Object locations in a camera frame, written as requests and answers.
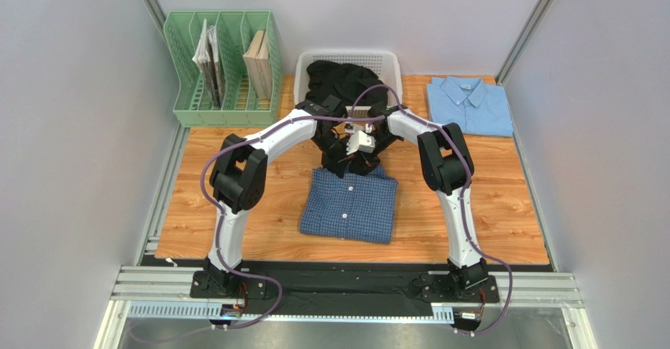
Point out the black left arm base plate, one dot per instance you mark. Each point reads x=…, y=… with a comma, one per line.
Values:
x=226, y=286

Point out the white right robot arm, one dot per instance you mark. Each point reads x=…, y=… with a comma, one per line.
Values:
x=447, y=169

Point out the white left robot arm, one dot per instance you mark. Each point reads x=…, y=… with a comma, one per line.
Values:
x=238, y=176

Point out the white plastic basket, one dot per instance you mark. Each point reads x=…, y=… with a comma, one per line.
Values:
x=383, y=63

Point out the blue checked long sleeve shirt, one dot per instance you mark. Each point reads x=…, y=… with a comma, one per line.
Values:
x=353, y=207

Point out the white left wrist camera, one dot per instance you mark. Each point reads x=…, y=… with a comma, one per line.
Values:
x=361, y=141

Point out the black garment in basket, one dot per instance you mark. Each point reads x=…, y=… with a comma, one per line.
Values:
x=344, y=81

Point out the green plastic file organizer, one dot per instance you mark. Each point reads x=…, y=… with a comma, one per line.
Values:
x=241, y=106

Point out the tan book in organizer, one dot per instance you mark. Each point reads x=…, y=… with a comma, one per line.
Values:
x=258, y=63

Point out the aluminium rail frame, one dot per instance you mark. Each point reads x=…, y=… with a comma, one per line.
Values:
x=505, y=220

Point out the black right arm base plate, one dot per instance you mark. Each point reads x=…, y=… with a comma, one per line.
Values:
x=443, y=288

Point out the white papers in organizer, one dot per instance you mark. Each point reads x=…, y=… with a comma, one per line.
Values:
x=208, y=61

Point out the folded light blue shirt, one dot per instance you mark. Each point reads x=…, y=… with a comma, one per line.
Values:
x=477, y=107

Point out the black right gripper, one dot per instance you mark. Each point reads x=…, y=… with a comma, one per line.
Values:
x=367, y=163

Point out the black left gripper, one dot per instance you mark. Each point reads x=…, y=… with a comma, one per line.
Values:
x=339, y=164

